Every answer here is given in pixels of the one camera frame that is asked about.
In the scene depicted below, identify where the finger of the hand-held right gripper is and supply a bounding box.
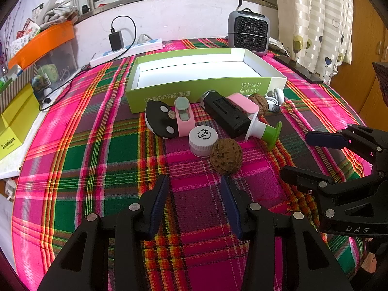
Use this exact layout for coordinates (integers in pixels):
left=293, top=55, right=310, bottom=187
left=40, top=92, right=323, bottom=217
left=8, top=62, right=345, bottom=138
left=306, top=124, right=385, bottom=161
left=280, top=166, right=388, bottom=197

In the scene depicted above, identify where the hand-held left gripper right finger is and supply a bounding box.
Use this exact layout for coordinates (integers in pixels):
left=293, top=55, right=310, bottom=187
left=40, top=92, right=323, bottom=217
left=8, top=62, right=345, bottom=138
left=220, top=175, right=354, bottom=291

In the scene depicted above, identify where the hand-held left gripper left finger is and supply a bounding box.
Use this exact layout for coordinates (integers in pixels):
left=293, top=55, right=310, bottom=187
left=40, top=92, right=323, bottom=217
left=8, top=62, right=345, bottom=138
left=36, top=174, right=169, bottom=291

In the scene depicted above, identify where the brown walnut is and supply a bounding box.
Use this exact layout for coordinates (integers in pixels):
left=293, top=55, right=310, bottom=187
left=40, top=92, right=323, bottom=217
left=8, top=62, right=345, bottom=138
left=249, top=94, right=269, bottom=117
left=210, top=138, right=243, bottom=176

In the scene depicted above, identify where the white and green suction tool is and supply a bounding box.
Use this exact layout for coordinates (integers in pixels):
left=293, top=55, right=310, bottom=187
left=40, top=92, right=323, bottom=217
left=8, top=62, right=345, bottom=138
left=244, top=113, right=283, bottom=152

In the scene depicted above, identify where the white cable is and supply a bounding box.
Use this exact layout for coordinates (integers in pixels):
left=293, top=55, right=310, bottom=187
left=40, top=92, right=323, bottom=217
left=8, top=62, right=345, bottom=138
left=263, top=88, right=286, bottom=113

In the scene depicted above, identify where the white round jar lid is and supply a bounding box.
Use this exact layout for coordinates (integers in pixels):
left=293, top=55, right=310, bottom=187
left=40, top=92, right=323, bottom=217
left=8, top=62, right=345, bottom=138
left=188, top=126, right=218, bottom=157

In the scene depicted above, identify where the black and white oval device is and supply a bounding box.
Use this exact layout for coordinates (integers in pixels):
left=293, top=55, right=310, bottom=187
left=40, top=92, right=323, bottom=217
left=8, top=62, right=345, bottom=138
left=145, top=99, right=180, bottom=140

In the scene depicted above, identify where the green and white cardboard box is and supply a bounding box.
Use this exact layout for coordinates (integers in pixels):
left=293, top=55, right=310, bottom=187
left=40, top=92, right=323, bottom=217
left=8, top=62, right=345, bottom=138
left=125, top=48, right=288, bottom=114

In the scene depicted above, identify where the black smartphone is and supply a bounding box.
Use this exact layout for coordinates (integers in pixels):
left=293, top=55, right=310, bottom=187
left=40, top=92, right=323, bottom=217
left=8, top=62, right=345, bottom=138
left=273, top=55, right=323, bottom=84

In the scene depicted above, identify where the small pink device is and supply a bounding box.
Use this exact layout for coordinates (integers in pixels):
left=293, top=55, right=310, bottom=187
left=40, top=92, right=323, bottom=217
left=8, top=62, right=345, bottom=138
left=174, top=96, right=195, bottom=137

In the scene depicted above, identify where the wooden cabinet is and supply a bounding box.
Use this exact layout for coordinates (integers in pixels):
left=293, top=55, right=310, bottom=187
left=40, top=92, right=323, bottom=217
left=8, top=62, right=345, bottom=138
left=329, top=0, right=388, bottom=125

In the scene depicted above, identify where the pink case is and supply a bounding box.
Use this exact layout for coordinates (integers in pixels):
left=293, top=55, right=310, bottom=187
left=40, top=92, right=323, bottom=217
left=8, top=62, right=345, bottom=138
left=227, top=94, right=259, bottom=116

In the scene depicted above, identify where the black rectangular device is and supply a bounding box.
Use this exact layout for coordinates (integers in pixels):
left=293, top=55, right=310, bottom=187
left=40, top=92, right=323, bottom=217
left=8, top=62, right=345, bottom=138
left=198, top=90, right=253, bottom=137

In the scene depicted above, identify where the white patterned curtain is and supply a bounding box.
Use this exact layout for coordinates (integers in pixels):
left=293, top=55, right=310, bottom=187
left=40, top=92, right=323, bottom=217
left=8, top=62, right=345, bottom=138
left=273, top=0, right=355, bottom=84

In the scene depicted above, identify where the grey portable heater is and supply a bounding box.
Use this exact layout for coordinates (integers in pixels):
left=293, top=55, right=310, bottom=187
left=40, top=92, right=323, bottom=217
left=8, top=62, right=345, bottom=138
left=227, top=8, right=271, bottom=57

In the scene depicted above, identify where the white power strip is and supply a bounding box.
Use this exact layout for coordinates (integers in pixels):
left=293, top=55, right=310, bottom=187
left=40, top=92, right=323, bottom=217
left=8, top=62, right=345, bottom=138
left=89, top=38, right=164, bottom=67

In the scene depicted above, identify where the yellow-green cardboard box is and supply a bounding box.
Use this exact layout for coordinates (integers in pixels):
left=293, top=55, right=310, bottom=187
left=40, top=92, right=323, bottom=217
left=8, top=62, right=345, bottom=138
left=0, top=83, right=40, bottom=162

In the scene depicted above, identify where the black charger adapter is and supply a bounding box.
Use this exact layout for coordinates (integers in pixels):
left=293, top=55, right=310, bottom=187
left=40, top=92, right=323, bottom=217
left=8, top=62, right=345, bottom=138
left=108, top=28, right=123, bottom=52

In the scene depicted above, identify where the striped cardboard box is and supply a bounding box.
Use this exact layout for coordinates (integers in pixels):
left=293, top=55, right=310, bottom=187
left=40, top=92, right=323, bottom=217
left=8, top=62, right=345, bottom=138
left=0, top=66, right=37, bottom=113

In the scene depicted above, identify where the clear bin with orange lid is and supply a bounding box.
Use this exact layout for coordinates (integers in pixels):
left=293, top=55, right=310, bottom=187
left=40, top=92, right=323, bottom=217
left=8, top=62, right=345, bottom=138
left=7, top=21, right=78, bottom=84

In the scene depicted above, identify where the pile of white bags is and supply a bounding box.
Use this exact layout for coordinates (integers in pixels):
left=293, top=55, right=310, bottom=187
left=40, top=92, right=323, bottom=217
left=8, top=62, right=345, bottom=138
left=41, top=0, right=80, bottom=26

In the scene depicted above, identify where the thin black cable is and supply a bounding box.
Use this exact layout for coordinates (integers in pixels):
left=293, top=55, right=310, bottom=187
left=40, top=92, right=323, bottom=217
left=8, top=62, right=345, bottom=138
left=39, top=64, right=91, bottom=112

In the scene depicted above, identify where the black charger cable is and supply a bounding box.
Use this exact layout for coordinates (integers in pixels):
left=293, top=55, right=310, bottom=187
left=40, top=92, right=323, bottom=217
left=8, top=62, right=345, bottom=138
left=110, top=16, right=137, bottom=60

